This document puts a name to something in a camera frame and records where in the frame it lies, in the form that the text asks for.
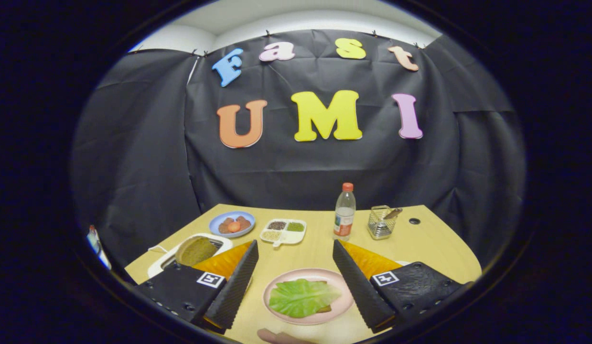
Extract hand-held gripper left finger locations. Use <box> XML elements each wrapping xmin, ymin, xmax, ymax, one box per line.
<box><xmin>135</xmin><ymin>239</ymin><xmax>259</xmax><ymax>333</ymax></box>

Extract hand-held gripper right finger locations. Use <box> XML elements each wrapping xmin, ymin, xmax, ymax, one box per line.
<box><xmin>333</xmin><ymin>239</ymin><xmax>468</xmax><ymax>333</ymax></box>

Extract brown toasted bread slice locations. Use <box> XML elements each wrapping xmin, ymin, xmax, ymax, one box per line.
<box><xmin>175</xmin><ymin>236</ymin><xmax>218</xmax><ymax>267</ymax></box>

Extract green lettuce leaf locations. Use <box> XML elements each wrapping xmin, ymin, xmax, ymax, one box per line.
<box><xmin>269</xmin><ymin>279</ymin><xmax>342</xmax><ymax>318</ymax></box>

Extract blue plate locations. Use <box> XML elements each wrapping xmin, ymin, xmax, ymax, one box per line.
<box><xmin>209</xmin><ymin>211</ymin><xmax>256</xmax><ymax>238</ymax></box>

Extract pink plate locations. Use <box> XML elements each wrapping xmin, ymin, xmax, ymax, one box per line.
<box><xmin>262</xmin><ymin>268</ymin><xmax>356</xmax><ymax>326</ymax></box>

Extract clear water bottle red cap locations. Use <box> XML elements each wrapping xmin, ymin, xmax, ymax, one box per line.
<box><xmin>333</xmin><ymin>183</ymin><xmax>356</xmax><ymax>242</ymax></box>

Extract reddish meat pieces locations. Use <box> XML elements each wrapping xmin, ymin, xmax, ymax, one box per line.
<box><xmin>218</xmin><ymin>216</ymin><xmax>252</xmax><ymax>234</ymax></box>

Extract white divided seasoning tray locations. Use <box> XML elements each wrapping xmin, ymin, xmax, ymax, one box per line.
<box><xmin>260</xmin><ymin>218</ymin><xmax>307</xmax><ymax>247</ymax></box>

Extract white toaster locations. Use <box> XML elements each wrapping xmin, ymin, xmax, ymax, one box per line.
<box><xmin>147</xmin><ymin>233</ymin><xmax>234</xmax><ymax>279</ymax></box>

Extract black backdrop cloth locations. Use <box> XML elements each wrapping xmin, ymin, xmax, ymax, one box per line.
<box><xmin>70</xmin><ymin>30</ymin><xmax>526</xmax><ymax>273</ymax></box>

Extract white and red object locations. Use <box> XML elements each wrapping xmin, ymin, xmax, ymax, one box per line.
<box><xmin>87</xmin><ymin>225</ymin><xmax>112</xmax><ymax>270</ymax></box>

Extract metal wire utensil holder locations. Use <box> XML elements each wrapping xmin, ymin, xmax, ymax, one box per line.
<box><xmin>367</xmin><ymin>205</ymin><xmax>397</xmax><ymax>240</ymax></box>

